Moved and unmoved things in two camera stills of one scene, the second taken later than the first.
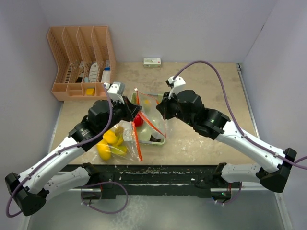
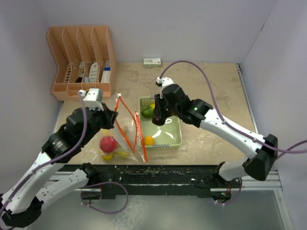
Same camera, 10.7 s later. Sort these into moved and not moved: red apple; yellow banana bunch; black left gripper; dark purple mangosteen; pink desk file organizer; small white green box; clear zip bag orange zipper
Moved: yellow banana bunch; red apple; black left gripper; dark purple mangosteen
Not moved: small white green box; clear zip bag orange zipper; pink desk file organizer
